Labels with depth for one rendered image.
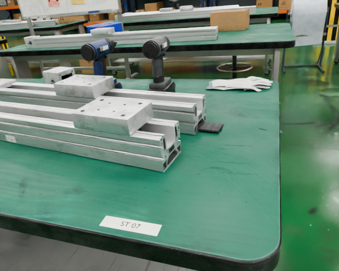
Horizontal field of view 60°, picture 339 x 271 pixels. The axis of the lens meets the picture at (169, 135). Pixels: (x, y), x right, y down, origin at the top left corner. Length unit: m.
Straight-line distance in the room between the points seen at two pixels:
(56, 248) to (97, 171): 0.73
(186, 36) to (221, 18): 0.49
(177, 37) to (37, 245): 1.66
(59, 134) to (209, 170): 0.39
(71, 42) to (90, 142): 2.05
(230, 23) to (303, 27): 1.71
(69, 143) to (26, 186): 0.15
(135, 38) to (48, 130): 1.72
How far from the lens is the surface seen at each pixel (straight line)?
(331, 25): 6.28
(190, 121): 0.79
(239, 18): 2.67
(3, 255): 1.48
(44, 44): 2.89
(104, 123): 0.67
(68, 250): 1.36
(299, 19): 4.20
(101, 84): 0.95
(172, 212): 0.55
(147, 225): 0.53
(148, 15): 4.35
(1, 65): 4.25
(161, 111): 0.83
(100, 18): 12.20
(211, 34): 2.27
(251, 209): 0.56
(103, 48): 1.13
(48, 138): 0.86
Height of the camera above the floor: 1.14
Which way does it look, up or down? 27 degrees down
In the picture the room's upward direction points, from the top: 6 degrees counter-clockwise
